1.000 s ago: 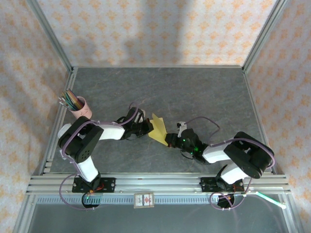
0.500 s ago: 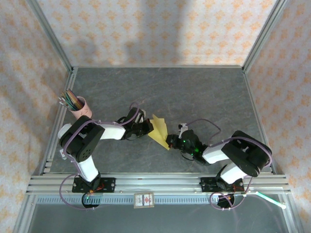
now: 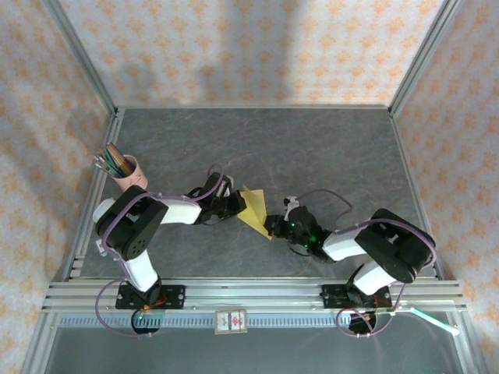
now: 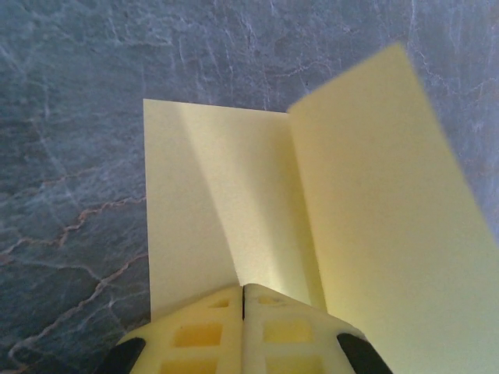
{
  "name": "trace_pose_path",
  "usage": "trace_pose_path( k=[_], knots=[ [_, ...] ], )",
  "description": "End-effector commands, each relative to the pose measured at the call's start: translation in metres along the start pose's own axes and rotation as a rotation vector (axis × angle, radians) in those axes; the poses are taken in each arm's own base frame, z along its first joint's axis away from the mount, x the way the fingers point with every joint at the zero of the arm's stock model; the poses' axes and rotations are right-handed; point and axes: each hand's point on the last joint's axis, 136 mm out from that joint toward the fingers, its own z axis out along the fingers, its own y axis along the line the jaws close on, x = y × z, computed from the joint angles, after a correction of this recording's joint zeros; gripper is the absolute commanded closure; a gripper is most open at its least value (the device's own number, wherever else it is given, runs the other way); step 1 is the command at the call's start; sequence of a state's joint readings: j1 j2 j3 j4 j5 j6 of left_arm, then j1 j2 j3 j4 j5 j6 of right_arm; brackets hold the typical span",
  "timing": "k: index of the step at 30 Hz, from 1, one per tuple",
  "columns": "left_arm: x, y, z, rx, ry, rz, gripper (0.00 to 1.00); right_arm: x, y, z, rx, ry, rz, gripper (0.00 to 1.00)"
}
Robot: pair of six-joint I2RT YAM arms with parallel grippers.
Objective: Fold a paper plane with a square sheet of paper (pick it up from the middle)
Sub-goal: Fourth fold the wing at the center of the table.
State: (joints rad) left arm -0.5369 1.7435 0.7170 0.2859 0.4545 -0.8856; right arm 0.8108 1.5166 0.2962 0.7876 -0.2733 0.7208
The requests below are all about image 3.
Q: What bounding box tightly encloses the yellow paper sheet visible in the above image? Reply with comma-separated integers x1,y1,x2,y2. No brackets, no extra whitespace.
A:
237,185,274,239

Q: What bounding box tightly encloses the pink cup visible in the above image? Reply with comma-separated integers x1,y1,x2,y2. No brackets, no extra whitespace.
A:
112,154,148,196

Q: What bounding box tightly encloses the small framed label card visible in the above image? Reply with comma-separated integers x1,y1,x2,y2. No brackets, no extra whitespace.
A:
214,309,249,334

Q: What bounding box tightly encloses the brown rolled stick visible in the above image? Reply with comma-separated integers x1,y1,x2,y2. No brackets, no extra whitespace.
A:
112,150,133,175

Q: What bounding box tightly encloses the pink rolled stick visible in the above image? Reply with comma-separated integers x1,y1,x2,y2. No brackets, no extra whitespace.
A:
107,143,132,172

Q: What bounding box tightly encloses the green rolled stick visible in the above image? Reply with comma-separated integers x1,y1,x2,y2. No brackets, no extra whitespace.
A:
100,150,122,176

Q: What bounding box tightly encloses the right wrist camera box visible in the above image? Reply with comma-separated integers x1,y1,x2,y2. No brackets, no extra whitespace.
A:
283,196,302,219

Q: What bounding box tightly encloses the wide aluminium mounting rail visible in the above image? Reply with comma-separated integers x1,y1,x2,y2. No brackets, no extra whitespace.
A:
41,278,467,312

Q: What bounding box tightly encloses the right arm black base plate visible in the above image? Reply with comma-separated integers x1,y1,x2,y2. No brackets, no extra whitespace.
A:
320,283,392,309

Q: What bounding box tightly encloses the grey slotted cable duct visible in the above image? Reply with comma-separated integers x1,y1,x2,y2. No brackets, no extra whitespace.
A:
58,313,391,328

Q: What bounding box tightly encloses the thin aluminium table rail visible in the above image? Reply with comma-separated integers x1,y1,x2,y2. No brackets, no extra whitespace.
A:
116,104,391,111

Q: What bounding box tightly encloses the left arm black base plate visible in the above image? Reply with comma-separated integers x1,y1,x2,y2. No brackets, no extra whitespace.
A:
115,284,186,310

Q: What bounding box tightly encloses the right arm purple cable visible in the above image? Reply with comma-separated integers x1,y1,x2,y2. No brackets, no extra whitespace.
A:
294,189,437,338

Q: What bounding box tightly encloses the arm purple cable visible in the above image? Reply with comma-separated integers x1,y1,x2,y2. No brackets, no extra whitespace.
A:
294,189,437,338
95,163,225,338

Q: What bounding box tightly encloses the black round cable grommet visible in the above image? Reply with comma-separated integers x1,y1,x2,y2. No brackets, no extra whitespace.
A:
131,309,161,336
349,311,378,337

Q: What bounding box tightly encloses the long aluminium side rail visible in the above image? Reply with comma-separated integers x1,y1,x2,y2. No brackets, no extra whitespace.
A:
389,111,444,281
64,108,126,281

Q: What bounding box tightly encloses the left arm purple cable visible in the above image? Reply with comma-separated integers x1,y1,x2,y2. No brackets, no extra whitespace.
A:
95,163,225,338

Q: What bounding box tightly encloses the aluminium frame post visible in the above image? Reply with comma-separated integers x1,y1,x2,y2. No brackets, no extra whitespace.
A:
42,0,118,114
389,0,463,116

